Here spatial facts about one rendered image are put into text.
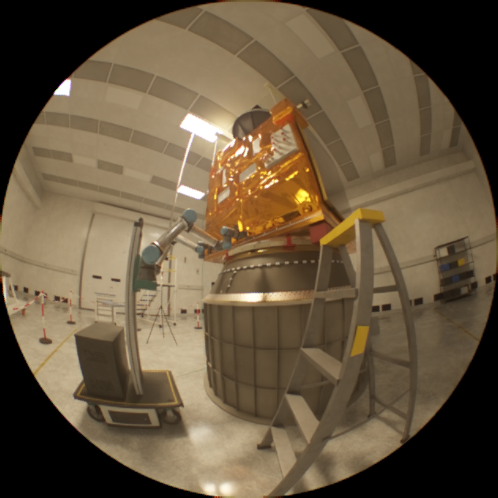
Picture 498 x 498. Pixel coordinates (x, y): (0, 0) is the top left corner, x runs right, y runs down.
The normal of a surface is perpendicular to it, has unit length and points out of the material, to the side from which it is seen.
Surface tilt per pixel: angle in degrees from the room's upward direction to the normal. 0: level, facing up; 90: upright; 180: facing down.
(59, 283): 90
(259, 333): 90
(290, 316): 90
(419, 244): 90
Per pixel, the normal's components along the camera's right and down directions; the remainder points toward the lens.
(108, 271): 0.69, -0.22
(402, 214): -0.73, -0.17
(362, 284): 0.03, -0.33
